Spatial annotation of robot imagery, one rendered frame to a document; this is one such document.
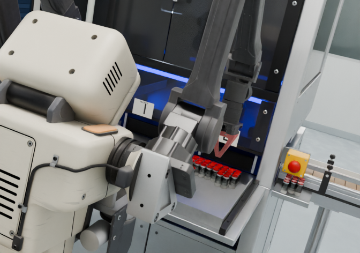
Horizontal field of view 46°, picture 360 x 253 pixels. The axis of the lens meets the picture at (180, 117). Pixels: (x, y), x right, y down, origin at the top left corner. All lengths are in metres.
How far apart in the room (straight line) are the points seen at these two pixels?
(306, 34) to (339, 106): 4.71
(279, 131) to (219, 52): 0.75
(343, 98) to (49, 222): 5.53
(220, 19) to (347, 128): 5.46
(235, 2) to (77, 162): 0.37
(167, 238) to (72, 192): 1.11
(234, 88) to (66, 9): 0.45
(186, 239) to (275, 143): 0.53
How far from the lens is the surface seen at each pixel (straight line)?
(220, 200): 1.34
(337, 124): 6.13
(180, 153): 0.69
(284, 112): 1.43
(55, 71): 0.70
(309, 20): 1.40
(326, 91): 6.06
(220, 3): 0.74
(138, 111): 1.62
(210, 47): 0.74
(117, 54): 0.71
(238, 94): 1.08
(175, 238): 1.72
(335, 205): 1.62
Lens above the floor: 1.47
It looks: 17 degrees down
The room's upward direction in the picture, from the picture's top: 12 degrees clockwise
